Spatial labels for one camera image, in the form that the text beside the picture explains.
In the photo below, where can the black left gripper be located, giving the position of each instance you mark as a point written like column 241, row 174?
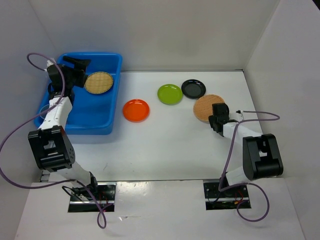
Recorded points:
column 80, row 65

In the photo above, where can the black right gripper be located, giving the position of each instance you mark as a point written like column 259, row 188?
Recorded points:
column 211, row 119

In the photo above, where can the tan woven wicker tray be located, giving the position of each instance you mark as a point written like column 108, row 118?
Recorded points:
column 203, row 108

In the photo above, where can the green-rimmed bamboo tray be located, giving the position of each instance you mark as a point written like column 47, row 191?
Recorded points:
column 99, row 82

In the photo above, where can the black plastic plate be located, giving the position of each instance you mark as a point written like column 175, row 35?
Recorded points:
column 193, row 89

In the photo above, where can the green plastic plate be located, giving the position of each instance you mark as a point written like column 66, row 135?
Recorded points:
column 170, row 94

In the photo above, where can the blue plastic cup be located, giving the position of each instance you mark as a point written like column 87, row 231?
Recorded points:
column 43, row 111

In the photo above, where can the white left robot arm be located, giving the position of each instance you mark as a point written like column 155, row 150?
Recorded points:
column 50, row 144

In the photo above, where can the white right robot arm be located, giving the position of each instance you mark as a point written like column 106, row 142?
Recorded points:
column 261, row 156

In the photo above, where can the blue plastic bin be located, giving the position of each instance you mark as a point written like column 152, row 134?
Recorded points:
column 93, row 114

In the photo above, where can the orange plastic plate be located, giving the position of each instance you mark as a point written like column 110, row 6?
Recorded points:
column 136, row 110

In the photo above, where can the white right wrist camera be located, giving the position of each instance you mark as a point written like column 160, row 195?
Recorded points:
column 237, row 116

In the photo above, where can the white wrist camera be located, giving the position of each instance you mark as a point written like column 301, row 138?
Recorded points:
column 237, row 116
column 50, row 62

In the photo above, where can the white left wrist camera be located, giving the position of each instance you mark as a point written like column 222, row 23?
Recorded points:
column 50, row 62

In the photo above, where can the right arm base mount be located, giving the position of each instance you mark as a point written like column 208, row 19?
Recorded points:
column 225, row 200

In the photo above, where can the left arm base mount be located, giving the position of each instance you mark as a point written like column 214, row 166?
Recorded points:
column 81, row 202

